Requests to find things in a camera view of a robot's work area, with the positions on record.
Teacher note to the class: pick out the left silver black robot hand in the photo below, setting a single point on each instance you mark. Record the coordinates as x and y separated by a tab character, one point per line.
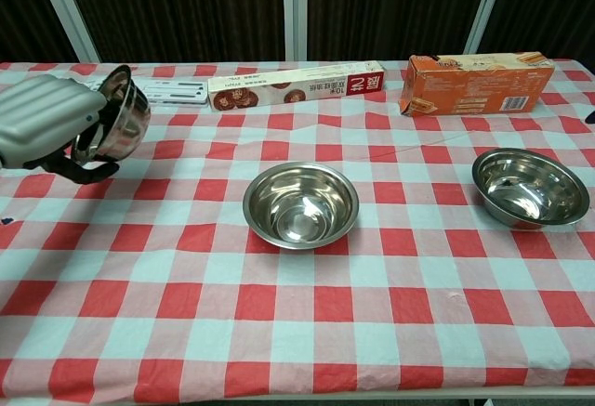
37	118

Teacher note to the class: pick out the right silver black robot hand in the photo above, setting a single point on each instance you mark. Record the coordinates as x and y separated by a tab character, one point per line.
590	117

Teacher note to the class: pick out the steel bowl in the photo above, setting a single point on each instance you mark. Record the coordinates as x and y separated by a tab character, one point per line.
300	201
530	187
128	122

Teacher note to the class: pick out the red white checkered tablecloth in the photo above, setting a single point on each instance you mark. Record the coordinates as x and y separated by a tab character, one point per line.
297	308

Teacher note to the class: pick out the orange biscuit box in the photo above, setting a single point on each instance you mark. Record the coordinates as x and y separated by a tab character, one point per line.
479	85

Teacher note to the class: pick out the long baking paper box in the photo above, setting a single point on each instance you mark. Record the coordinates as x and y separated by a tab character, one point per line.
297	87

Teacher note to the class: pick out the grey metal partition post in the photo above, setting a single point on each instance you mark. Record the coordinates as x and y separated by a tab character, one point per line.
65	11
295	6
485	6

